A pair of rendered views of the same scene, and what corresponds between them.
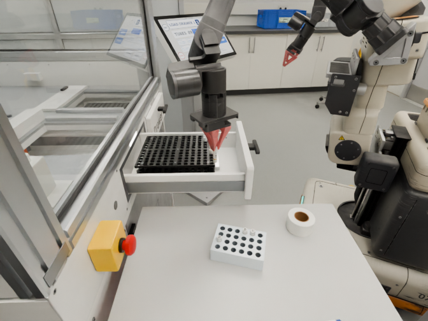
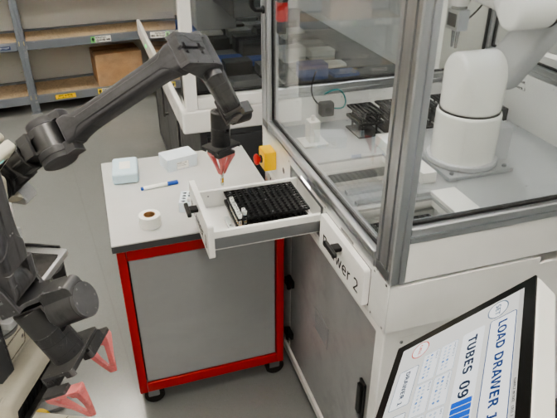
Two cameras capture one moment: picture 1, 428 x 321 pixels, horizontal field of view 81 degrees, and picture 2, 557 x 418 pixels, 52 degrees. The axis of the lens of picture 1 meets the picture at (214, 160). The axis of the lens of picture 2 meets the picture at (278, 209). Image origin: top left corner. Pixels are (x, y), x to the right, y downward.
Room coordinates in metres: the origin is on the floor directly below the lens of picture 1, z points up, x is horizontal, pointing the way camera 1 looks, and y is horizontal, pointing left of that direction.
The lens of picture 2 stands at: (2.12, -0.28, 1.76)
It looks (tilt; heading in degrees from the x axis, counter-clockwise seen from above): 30 degrees down; 163
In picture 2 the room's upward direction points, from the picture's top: straight up
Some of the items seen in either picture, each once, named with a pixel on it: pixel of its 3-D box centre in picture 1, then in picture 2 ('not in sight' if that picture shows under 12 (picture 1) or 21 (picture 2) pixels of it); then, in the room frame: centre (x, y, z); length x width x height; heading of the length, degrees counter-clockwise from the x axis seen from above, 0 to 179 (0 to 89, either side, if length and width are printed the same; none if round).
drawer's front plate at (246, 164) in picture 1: (242, 155); (201, 217); (0.66, -0.09, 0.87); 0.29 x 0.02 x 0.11; 1
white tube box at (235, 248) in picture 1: (239, 245); (198, 201); (0.39, -0.06, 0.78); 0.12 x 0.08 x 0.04; 76
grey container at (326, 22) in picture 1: (320, 20); not in sight; (4.30, -1.60, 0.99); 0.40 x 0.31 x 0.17; 97
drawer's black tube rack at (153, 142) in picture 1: (178, 157); (265, 208); (0.65, 0.11, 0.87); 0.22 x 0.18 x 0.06; 91
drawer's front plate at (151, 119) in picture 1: (156, 116); (342, 256); (0.97, 0.24, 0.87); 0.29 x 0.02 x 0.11; 1
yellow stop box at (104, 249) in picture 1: (111, 245); (266, 157); (0.32, 0.21, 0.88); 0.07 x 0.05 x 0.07; 1
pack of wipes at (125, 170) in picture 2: not in sight; (125, 170); (0.08, -0.29, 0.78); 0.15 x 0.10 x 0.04; 177
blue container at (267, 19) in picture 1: (280, 18); not in sight; (4.14, -0.96, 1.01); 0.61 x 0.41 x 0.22; 97
